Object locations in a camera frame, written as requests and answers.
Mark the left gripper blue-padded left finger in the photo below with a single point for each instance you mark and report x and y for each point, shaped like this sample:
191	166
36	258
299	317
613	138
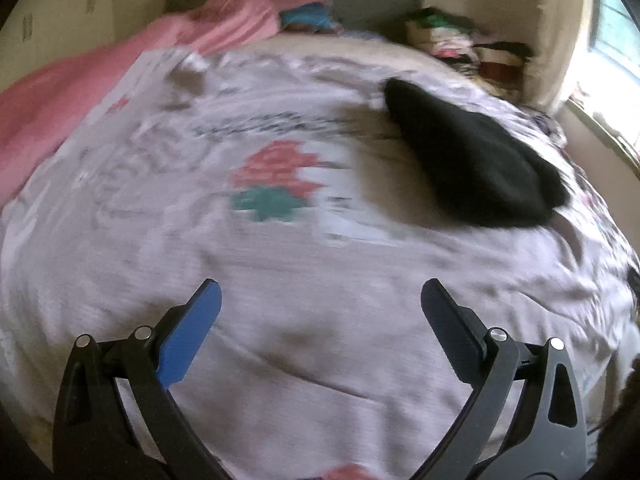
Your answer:
92	435

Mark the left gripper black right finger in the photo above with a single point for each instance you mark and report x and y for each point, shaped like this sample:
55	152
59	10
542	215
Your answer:
524	417

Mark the black sweater with orange cuffs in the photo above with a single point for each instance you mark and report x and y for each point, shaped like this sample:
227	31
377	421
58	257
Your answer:
478	172

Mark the striped folded clothes pile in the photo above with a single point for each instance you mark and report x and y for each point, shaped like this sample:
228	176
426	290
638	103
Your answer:
312	18

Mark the white patterned duvet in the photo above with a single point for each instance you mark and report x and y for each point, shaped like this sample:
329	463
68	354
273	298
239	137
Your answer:
278	175

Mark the pink blanket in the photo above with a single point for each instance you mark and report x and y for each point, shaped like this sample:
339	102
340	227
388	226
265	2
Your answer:
41	110

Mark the cream curtain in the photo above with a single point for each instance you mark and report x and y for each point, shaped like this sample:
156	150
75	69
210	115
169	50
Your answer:
562	43

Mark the window with frame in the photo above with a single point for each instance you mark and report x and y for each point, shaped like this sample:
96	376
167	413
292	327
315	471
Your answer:
607	92

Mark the folded clothes stack by wall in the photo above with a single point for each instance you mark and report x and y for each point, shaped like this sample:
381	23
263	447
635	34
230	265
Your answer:
497	66

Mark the cream wardrobe with handles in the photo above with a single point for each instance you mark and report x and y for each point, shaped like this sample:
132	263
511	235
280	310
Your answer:
39	32

